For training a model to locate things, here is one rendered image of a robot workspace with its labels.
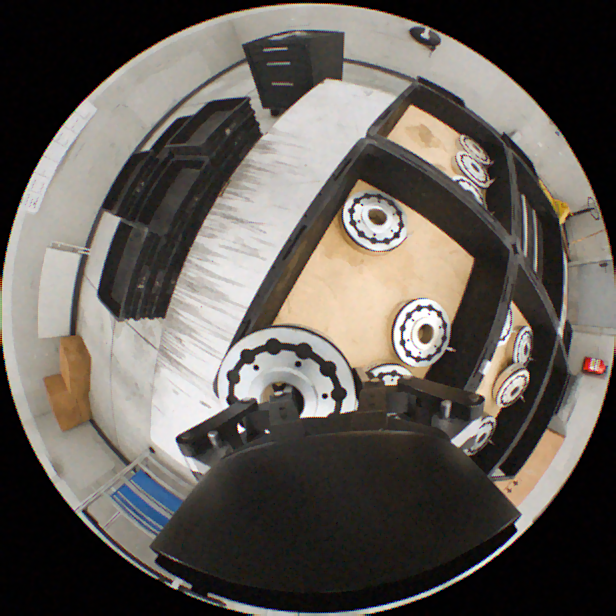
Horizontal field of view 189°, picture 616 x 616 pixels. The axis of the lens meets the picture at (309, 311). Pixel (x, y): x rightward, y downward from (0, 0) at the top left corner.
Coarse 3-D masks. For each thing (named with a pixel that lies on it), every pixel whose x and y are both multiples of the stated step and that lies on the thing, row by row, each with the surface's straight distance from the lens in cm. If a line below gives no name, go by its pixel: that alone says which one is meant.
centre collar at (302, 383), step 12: (264, 372) 14; (276, 372) 14; (288, 372) 14; (300, 372) 14; (252, 384) 15; (264, 384) 14; (300, 384) 14; (312, 384) 14; (252, 396) 15; (312, 396) 14; (312, 408) 15
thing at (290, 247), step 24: (360, 144) 31; (384, 144) 33; (336, 168) 27; (456, 192) 33; (312, 216) 24; (480, 216) 35; (288, 240) 23; (504, 240) 38; (288, 264) 23; (264, 288) 22; (504, 288) 35; (240, 336) 23; (480, 360) 31; (216, 384) 26
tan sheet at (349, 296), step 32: (352, 192) 37; (416, 224) 38; (320, 256) 32; (352, 256) 33; (384, 256) 34; (416, 256) 36; (448, 256) 40; (320, 288) 32; (352, 288) 32; (384, 288) 33; (416, 288) 35; (448, 288) 39; (288, 320) 32; (320, 320) 31; (352, 320) 32; (384, 320) 33; (352, 352) 32; (384, 352) 34
